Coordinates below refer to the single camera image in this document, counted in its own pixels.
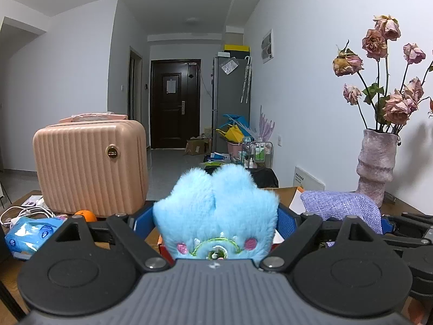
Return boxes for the pink bucket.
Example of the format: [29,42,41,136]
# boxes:
[227,141,244,158]

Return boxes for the blue plush toy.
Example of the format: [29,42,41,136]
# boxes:
[152,163,280,261]

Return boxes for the white panel heater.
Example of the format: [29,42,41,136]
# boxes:
[293,165,326,191]

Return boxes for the grey refrigerator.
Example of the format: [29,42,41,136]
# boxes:
[212,56,252,153]

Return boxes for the white folded umbrella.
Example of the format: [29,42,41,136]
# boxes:
[240,56,254,104]

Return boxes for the grey door frame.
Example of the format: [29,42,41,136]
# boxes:
[127,45,145,121]

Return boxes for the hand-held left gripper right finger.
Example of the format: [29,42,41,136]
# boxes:
[259,204,396,273]

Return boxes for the wire cart with bottles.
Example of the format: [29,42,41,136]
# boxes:
[238,137,274,169]

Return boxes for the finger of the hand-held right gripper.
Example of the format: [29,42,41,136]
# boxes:
[382,216,433,246]
[401,212,433,225]

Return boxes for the orange cardboard box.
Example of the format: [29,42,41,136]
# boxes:
[157,185,307,261]

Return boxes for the dark cloth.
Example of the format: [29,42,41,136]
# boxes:
[252,167,280,189]

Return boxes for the dark wooden door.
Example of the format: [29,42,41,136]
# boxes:
[149,59,202,150]

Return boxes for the orange fruit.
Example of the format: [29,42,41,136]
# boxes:
[73,210,98,223]

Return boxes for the dried pink roses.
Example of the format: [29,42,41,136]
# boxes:
[332,14,433,135]

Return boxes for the blue tissue pack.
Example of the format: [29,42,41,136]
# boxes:
[5,216,67,254]

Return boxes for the yellow bag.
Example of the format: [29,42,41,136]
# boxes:
[216,125,244,143]

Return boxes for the purple textured vase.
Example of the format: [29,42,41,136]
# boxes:
[355,128,400,208]

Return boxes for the brown cardboard box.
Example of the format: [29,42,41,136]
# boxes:
[186,137,211,157]

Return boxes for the white wall panel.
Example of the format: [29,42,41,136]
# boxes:
[261,28,274,63]

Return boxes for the pink ribbed suitcase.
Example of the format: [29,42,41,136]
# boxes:
[32,110,150,217]

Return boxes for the blue folding rack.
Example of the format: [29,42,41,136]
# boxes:
[223,113,253,133]

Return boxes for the colourful packets pile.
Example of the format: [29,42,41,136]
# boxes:
[202,152,231,167]

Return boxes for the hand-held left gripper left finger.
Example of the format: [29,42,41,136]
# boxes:
[35,206,170,272]

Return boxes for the purple knit drawstring pouch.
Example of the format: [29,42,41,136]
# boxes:
[300,190,384,248]

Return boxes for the white charger cable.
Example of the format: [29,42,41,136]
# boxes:
[0,204,57,228]

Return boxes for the clear plastic bag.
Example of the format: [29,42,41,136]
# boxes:
[221,59,240,74]

